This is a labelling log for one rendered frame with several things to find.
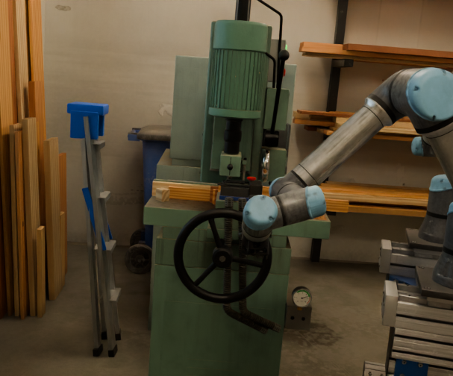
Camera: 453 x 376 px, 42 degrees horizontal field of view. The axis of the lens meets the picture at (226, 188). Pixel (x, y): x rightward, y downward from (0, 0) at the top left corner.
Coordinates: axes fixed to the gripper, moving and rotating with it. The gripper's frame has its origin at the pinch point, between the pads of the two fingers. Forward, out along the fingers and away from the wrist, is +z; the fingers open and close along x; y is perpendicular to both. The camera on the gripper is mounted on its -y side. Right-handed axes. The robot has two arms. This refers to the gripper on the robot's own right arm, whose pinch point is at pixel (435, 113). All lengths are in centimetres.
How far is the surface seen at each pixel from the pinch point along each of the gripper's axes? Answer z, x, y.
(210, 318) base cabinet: -75, -102, 57
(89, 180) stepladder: 4, -154, 21
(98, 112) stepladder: 3, -147, -9
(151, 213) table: -74, -118, 20
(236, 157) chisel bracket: -64, -90, 5
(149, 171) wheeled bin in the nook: 117, -141, 36
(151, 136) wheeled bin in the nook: 112, -138, 12
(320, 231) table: -76, -65, 29
